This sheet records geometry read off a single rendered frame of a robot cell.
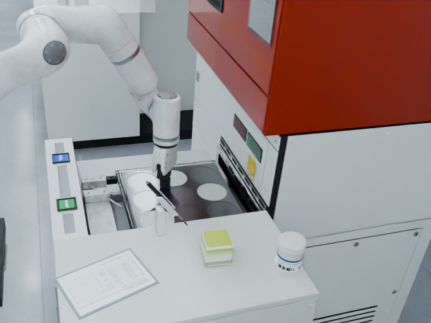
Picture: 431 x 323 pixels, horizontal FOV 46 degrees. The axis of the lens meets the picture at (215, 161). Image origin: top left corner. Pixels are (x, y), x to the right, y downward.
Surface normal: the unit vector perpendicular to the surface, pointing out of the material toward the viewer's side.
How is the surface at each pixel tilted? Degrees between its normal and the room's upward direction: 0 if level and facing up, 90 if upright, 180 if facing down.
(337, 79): 90
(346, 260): 90
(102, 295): 0
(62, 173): 0
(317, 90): 90
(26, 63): 108
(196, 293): 0
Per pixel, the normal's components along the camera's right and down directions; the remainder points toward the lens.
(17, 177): 0.08, -0.84
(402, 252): 0.31, 0.52
